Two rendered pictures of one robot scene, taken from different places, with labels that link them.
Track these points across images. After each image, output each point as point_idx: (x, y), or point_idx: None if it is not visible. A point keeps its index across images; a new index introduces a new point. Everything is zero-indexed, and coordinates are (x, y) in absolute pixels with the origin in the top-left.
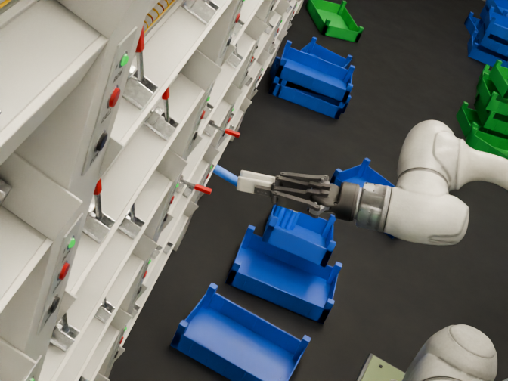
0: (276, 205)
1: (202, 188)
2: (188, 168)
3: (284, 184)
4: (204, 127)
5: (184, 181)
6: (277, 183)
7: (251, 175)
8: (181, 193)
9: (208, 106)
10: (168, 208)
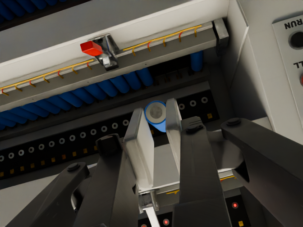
0: (252, 121)
1: (98, 51)
2: (33, 61)
3: (130, 189)
4: (174, 183)
5: (103, 56)
6: (130, 174)
7: (152, 147)
8: (101, 31)
9: (141, 206)
10: (301, 59)
